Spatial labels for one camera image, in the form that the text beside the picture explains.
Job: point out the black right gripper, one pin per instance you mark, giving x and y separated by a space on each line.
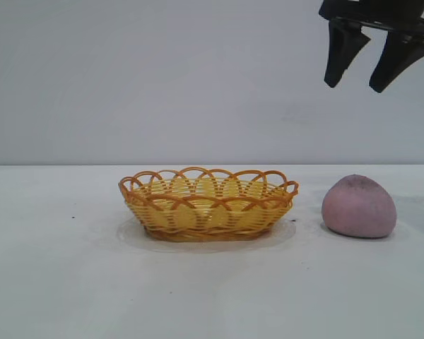
374 10

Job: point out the pink peach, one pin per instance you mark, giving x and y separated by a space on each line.
358 208

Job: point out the yellow woven wicker basket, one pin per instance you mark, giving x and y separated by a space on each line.
208 212

